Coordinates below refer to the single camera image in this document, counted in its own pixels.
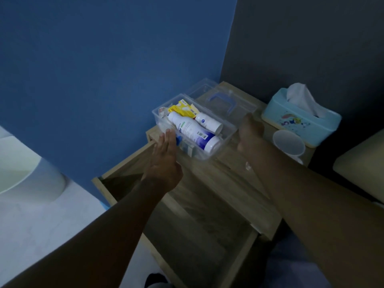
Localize person's left hand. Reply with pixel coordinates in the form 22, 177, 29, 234
141, 128, 184, 193

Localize person's right hand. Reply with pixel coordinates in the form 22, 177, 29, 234
237, 113, 266, 153

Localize person's left forearm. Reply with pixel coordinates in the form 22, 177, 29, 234
0, 177, 172, 288

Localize person's right forearm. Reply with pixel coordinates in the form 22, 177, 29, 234
244, 138, 384, 288

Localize large white spray bottle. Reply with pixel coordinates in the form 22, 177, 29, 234
167, 111, 223, 153

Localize clear plastic storage box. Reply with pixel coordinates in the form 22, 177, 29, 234
152, 93, 238, 161

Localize yellow medicine packet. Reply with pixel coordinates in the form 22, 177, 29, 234
168, 99, 200, 119

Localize small white bottle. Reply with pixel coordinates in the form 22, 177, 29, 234
194, 112, 224, 135

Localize white cup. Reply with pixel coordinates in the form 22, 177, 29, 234
272, 129, 306, 165

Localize light blue tissue box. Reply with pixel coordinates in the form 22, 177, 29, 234
261, 88, 342, 148

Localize white tissue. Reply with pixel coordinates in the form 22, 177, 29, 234
286, 83, 329, 118

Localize wooden nightstand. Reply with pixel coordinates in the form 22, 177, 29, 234
91, 81, 316, 288

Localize wooden drawer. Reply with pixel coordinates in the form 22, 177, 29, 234
91, 140, 259, 288

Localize cream cushion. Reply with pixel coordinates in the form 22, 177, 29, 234
333, 128, 384, 204

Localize person's dark foot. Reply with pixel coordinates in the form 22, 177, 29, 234
145, 272, 169, 288

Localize white rounded fixture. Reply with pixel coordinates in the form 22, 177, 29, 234
0, 125, 67, 205

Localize person's blue trousers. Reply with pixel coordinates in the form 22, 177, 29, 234
260, 229, 333, 288

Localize clear lid with blue handle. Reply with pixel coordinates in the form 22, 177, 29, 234
185, 78, 259, 127

